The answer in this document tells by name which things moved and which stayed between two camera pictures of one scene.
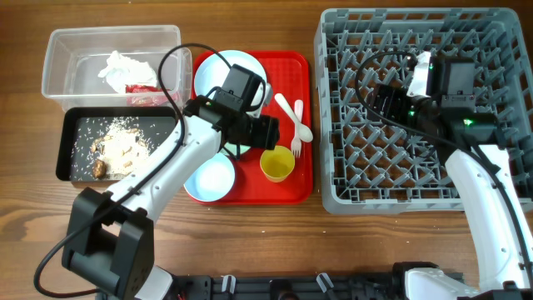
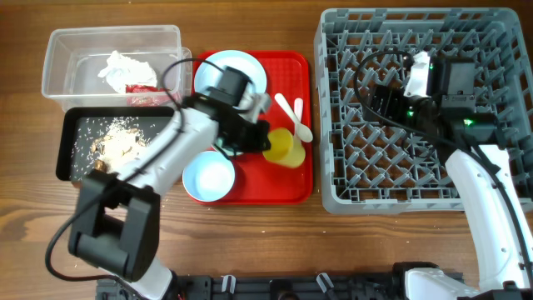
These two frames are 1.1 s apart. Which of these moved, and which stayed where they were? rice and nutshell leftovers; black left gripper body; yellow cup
Moved: yellow cup
Stayed: black left gripper body; rice and nutshell leftovers
